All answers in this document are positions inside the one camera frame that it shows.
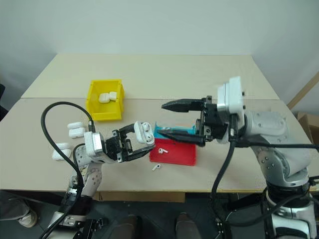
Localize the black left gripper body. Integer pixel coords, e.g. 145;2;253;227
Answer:
103;129;133;164

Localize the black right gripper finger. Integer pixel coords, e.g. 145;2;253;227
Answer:
161;98;207;114
157;127;207;147

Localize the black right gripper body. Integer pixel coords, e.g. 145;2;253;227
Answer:
196;95;229;142

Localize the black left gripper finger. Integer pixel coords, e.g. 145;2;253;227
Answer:
122;145;156;163
117;123;137;140

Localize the yellow plastic bin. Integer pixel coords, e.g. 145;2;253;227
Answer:
86;79;126;122

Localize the teal brick-pattern tray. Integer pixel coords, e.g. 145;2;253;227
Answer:
154;121;197;139

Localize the red brick-pattern tray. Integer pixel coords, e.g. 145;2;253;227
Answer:
149;138;197;166

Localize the dark rounded shoe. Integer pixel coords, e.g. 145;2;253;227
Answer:
175;212;200;239

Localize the wooden pole stand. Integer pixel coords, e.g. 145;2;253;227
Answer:
288;73;319;110

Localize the white grey sneaker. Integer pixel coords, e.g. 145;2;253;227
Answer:
18;208;38;228

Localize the grey trouser leg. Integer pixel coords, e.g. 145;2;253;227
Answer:
0;190;32;221

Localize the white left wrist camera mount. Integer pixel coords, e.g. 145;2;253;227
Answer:
84;131;105;158

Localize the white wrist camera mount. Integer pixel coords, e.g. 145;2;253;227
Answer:
217;76;246;120
84;131;105;158

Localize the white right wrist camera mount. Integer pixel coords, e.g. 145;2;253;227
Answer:
217;76;246;120

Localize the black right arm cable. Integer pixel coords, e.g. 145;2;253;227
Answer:
210;113;315;227
234;140;319;151

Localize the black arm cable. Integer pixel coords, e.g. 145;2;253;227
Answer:
210;113;315;227
234;140;319;151
40;101;97;239

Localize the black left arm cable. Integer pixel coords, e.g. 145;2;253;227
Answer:
40;101;97;239

